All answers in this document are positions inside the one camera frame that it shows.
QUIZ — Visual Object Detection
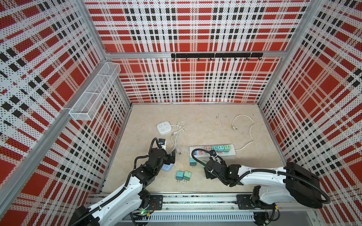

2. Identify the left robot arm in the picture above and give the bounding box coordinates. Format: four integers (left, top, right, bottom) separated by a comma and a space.
69, 137, 176, 226

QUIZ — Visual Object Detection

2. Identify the black hook rail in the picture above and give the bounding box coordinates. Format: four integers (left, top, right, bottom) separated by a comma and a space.
171, 52, 264, 60

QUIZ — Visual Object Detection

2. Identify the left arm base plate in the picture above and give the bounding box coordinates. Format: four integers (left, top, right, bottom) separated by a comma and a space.
140, 195, 164, 211

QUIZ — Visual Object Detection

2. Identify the white cord of long strip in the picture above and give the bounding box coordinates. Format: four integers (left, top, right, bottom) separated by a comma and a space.
231, 113, 255, 152

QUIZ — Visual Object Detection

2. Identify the white square power strip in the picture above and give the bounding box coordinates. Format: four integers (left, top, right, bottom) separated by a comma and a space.
156, 121, 172, 136

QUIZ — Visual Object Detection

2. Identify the blue square power strip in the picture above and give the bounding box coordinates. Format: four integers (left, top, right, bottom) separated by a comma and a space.
161, 163, 173, 172

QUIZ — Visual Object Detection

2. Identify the green plug adapter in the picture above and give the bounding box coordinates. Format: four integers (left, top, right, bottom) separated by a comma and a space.
200, 160, 207, 168
223, 145, 232, 153
183, 171, 192, 181

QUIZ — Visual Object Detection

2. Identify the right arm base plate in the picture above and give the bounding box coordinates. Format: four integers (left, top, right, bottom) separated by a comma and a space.
236, 194, 274, 210

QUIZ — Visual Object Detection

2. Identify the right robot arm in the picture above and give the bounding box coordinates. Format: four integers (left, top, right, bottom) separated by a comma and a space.
189, 148, 331, 209

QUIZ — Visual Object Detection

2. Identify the aluminium front rail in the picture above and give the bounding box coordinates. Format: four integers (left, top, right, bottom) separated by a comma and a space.
84, 192, 316, 211

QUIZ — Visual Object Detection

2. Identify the white wire basket shelf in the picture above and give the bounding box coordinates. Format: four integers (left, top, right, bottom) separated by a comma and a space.
69, 62, 120, 121

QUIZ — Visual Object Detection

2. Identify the long white power strip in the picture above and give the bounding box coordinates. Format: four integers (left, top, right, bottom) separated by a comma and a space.
189, 144, 236, 158

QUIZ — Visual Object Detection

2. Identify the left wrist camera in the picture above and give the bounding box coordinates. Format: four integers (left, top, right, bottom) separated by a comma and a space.
158, 138, 166, 150

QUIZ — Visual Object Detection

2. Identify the teal plug adapter front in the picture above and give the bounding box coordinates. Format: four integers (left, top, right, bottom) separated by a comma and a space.
211, 146, 218, 152

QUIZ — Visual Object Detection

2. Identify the teal plug adapter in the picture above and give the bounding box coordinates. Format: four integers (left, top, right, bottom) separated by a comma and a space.
211, 146, 218, 152
217, 146, 225, 152
175, 171, 184, 181
189, 158, 197, 167

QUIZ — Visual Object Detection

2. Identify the white cord of square strips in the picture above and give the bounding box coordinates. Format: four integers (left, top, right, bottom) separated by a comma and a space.
170, 121, 187, 156

